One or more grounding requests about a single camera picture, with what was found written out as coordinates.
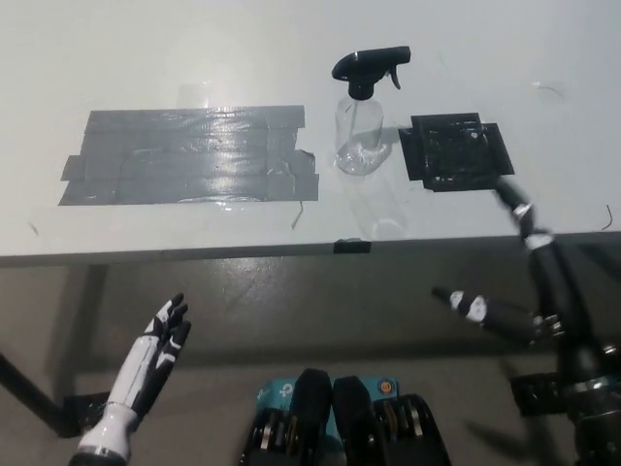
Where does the black trigger sprayer lid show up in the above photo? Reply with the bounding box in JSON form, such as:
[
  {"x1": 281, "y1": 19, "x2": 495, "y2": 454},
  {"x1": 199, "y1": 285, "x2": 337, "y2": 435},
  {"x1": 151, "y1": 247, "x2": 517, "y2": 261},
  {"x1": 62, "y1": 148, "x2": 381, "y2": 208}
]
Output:
[{"x1": 331, "y1": 46, "x2": 412, "y2": 101}]

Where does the black table strut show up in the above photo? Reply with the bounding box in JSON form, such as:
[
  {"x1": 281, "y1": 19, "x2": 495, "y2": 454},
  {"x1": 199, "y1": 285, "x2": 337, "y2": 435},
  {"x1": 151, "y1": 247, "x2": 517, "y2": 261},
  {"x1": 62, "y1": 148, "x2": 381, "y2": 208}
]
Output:
[{"x1": 0, "y1": 351, "x2": 77, "y2": 438}]

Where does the clear plastic bottle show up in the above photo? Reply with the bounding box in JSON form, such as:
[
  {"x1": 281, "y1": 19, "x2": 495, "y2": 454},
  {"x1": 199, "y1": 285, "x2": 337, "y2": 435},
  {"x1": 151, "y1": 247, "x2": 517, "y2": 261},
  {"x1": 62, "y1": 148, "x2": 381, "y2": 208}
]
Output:
[{"x1": 333, "y1": 92, "x2": 390, "y2": 175}]

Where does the grey tape patch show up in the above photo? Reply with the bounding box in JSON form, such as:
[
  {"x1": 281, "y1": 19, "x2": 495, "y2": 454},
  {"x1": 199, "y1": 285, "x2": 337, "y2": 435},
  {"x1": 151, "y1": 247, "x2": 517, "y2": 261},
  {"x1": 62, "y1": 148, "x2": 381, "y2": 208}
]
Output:
[{"x1": 57, "y1": 104, "x2": 320, "y2": 207}]

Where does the black teal robot body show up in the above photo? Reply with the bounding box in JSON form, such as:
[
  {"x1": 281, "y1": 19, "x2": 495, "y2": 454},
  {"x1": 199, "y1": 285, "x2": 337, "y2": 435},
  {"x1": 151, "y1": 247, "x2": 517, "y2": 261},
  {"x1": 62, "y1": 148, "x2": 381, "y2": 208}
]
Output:
[{"x1": 237, "y1": 367, "x2": 455, "y2": 466}]

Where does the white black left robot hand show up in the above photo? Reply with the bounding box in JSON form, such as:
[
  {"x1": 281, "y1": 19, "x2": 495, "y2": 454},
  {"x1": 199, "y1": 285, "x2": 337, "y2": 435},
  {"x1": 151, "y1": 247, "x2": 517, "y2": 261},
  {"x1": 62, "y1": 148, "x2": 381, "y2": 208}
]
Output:
[{"x1": 77, "y1": 291, "x2": 192, "y2": 460}]

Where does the small black tape piece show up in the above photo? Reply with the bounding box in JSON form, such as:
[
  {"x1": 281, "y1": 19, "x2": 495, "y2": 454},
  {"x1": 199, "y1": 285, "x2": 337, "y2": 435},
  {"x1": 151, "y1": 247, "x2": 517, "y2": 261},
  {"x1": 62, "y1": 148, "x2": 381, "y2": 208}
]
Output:
[{"x1": 334, "y1": 237, "x2": 374, "y2": 255}]

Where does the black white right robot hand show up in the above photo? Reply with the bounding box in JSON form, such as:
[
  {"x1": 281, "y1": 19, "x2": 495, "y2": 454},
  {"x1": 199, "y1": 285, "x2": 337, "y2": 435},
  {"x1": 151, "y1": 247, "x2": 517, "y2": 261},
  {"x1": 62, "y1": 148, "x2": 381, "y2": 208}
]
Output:
[{"x1": 431, "y1": 177, "x2": 621, "y2": 389}]

